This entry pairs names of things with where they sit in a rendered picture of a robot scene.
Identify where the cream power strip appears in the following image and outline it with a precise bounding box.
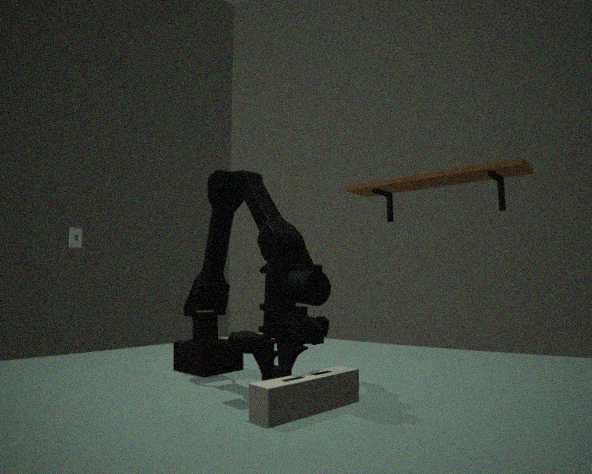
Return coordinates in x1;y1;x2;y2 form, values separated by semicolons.
249;366;359;428

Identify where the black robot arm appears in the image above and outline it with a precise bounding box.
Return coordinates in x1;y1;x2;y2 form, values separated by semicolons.
184;170;331;345

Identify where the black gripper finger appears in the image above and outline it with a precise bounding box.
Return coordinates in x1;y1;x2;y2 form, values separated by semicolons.
277;343;308;368
253;351;279;381

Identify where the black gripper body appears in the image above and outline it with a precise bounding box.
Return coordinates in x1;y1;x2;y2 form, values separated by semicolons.
228;299;303;354

